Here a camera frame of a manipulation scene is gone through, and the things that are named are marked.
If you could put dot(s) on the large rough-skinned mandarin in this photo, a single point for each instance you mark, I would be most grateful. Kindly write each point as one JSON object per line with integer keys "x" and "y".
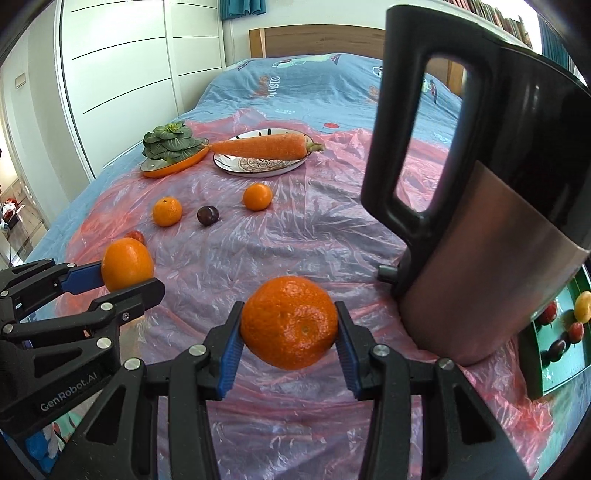
{"x": 288, "y": 323}

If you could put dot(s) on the green tray box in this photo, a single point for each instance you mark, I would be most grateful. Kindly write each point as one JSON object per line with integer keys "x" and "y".
{"x": 568, "y": 369}

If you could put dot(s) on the pink plastic sheet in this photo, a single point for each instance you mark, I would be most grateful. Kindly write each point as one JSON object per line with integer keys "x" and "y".
{"x": 300, "y": 221}

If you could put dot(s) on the green bok choy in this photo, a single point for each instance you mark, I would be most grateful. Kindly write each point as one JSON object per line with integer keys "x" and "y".
{"x": 168, "y": 141}

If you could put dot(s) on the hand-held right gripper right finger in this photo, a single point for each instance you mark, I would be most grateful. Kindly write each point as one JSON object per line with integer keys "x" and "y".
{"x": 346, "y": 355}

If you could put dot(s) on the black and steel electric kettle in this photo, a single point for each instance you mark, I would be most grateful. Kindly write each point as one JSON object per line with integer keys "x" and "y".
{"x": 485, "y": 254}

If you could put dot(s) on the smooth orange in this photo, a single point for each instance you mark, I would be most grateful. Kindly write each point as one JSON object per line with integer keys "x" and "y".
{"x": 167, "y": 211}
{"x": 257, "y": 196}
{"x": 127, "y": 263}

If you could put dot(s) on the small red fruit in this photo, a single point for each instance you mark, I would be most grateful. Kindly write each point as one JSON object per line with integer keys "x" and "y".
{"x": 137, "y": 236}
{"x": 576, "y": 331}
{"x": 549, "y": 313}

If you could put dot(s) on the wooden headboard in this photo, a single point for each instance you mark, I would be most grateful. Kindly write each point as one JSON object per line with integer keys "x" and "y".
{"x": 300, "y": 41}

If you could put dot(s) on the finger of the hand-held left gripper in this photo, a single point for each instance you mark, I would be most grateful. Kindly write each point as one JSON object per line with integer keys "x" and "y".
{"x": 138, "y": 295}
{"x": 83, "y": 278}

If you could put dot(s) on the teal curtain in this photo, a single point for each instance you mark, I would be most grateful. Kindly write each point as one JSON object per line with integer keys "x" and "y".
{"x": 554, "y": 46}
{"x": 240, "y": 7}

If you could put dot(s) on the white wardrobe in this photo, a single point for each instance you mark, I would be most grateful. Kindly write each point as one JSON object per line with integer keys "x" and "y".
{"x": 129, "y": 69}

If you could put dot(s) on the row of books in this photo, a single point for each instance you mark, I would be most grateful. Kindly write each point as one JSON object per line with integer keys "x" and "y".
{"x": 498, "y": 14}

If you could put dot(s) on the dark purple plum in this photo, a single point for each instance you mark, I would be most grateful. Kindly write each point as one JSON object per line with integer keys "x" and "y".
{"x": 557, "y": 349}
{"x": 207, "y": 216}

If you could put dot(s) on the orange oval plate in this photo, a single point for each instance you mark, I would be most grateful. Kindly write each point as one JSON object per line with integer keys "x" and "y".
{"x": 175, "y": 165}

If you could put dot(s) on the white patterned plate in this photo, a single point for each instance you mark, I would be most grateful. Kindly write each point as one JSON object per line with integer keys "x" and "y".
{"x": 258, "y": 168}

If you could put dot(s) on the carrot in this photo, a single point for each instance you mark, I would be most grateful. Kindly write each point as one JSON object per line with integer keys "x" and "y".
{"x": 263, "y": 146}

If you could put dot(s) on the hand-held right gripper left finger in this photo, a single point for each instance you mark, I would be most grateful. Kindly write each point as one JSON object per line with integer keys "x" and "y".
{"x": 231, "y": 350}

